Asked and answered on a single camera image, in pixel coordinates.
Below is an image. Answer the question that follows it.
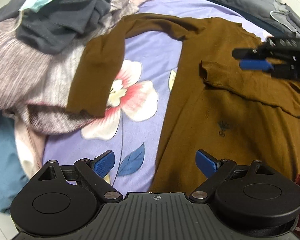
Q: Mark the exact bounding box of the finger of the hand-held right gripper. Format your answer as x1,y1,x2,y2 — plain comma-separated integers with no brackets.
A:
239,59,274,72
231,44,268,61

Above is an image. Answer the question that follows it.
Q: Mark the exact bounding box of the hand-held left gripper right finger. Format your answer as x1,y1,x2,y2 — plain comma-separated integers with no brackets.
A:
189,149,278,201

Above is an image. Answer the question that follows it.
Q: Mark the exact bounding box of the purple floral bedsheet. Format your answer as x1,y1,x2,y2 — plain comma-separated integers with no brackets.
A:
41,0,300,194

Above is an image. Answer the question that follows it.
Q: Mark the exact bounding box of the blue cloth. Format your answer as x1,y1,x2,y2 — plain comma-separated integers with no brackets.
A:
0,110,30,214

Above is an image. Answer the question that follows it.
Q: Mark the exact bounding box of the dark grey garment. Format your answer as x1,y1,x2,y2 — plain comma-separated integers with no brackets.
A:
16,0,117,54

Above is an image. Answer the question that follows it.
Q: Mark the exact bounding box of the brown knit sweater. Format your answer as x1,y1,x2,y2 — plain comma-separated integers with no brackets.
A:
66,13,300,194

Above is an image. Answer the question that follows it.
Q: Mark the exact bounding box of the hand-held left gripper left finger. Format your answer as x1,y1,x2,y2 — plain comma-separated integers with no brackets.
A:
37,150,123,202

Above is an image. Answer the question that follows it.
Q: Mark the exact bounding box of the heathered grey pink cloth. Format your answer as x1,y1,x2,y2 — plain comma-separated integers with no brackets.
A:
0,0,170,135

